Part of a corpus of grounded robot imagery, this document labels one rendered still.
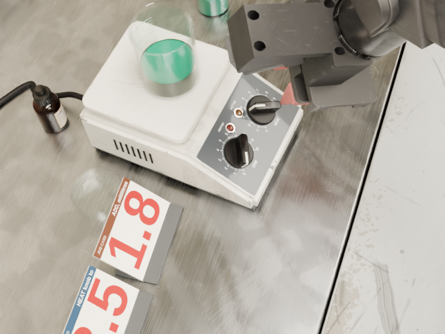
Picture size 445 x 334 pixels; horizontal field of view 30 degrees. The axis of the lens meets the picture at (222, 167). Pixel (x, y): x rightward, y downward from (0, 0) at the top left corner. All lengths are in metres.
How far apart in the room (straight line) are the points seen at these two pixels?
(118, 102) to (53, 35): 0.21
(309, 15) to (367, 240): 0.28
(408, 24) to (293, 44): 0.11
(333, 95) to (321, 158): 0.19
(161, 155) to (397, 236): 0.25
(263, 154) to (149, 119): 0.12
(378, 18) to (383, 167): 0.34
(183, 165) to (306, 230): 0.14
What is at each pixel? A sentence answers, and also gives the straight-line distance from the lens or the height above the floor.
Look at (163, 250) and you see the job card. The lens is 0.84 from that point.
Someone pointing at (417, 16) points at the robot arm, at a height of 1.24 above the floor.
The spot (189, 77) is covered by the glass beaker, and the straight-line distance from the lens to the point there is 0.81.
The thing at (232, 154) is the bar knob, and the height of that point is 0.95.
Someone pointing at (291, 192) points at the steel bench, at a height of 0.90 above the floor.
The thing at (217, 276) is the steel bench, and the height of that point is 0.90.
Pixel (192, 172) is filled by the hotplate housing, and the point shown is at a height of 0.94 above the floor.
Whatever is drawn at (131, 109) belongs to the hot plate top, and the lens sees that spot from 0.83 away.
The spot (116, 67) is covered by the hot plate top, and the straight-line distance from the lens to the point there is 0.86.
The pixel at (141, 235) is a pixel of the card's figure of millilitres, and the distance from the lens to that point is 0.84.
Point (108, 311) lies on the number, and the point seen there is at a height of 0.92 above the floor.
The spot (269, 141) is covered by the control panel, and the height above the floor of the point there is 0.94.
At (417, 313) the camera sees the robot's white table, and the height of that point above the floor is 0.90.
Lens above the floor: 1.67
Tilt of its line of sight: 60 degrees down
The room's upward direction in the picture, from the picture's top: 8 degrees counter-clockwise
